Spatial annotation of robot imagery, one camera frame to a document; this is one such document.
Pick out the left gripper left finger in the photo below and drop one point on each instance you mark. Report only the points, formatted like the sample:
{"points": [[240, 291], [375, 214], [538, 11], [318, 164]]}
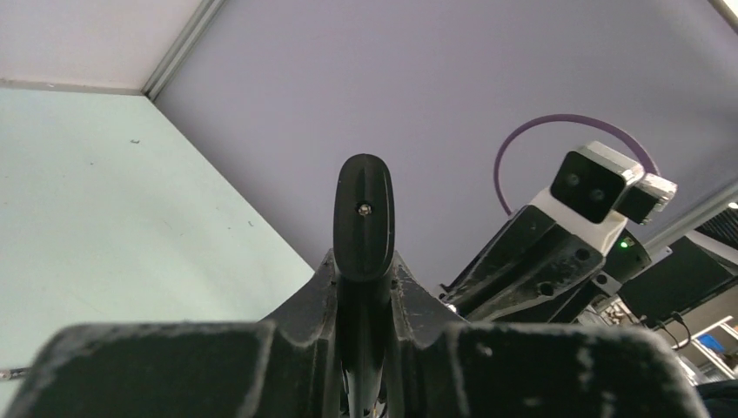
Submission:
{"points": [[284, 365]]}

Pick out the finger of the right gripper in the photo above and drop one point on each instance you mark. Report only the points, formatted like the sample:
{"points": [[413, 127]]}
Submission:
{"points": [[492, 269], [559, 263]]}

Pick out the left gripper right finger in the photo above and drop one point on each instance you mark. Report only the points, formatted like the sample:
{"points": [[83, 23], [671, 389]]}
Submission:
{"points": [[438, 365]]}

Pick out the black remote control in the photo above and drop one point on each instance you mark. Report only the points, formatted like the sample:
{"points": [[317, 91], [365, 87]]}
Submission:
{"points": [[363, 247]]}

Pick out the black silver battery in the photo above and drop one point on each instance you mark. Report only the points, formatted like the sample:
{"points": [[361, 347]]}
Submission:
{"points": [[11, 374]]}

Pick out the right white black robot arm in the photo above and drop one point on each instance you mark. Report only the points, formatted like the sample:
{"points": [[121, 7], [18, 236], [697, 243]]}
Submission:
{"points": [[652, 290]]}

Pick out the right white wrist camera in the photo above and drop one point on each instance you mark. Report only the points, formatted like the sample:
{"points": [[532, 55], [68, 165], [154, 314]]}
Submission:
{"points": [[597, 191]]}

